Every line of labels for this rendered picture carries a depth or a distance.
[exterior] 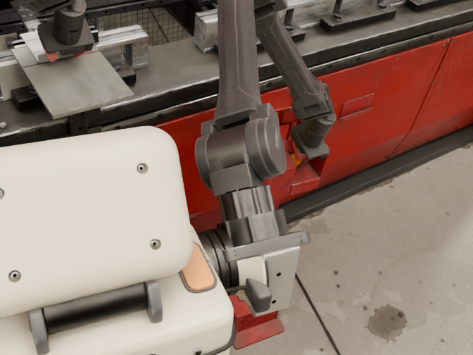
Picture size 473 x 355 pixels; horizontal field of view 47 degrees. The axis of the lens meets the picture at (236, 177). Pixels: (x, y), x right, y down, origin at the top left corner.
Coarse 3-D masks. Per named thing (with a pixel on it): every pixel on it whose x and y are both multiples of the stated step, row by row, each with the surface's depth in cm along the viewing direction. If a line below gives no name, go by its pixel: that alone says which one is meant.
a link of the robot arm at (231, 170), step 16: (240, 128) 71; (208, 144) 72; (224, 144) 71; (240, 144) 70; (208, 160) 71; (224, 160) 70; (240, 160) 70; (224, 176) 69; (240, 176) 69; (256, 176) 70; (224, 192) 69
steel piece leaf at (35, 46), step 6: (30, 42) 127; (36, 42) 128; (30, 48) 126; (36, 48) 126; (42, 48) 126; (36, 54) 124; (42, 54) 121; (60, 54) 124; (72, 54) 125; (42, 60) 122; (48, 60) 123
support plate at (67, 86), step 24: (24, 48) 126; (96, 48) 129; (24, 72) 120; (48, 72) 120; (72, 72) 122; (96, 72) 123; (48, 96) 114; (72, 96) 116; (96, 96) 117; (120, 96) 118
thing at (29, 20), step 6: (0, 0) 137; (6, 0) 138; (12, 0) 138; (0, 6) 138; (6, 6) 139; (12, 6) 137; (18, 6) 137; (18, 12) 135; (24, 12) 136; (30, 12) 136; (24, 18) 134; (30, 18) 134; (36, 18) 134; (24, 24) 133; (30, 24) 132; (36, 24) 132; (30, 30) 130; (36, 30) 131
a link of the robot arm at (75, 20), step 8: (80, 0) 107; (64, 8) 105; (72, 8) 105; (80, 8) 106; (56, 16) 107; (64, 16) 105; (72, 16) 105; (80, 16) 106; (64, 24) 108; (72, 24) 108; (80, 24) 109
